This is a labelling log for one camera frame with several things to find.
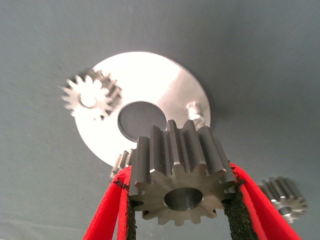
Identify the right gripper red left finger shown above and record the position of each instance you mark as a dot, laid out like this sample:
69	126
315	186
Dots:
110	207

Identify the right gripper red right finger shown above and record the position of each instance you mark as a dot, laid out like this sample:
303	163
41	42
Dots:
255	212

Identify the larger steel gear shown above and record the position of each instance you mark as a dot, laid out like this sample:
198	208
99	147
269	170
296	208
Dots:
285	197

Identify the small steel gear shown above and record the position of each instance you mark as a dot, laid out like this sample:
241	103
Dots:
85	100
123	160
185	180

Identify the round metal plate with hole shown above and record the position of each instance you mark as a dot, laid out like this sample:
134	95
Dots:
140	80

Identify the dark grey table cloth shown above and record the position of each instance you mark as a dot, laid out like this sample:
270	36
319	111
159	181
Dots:
250	50

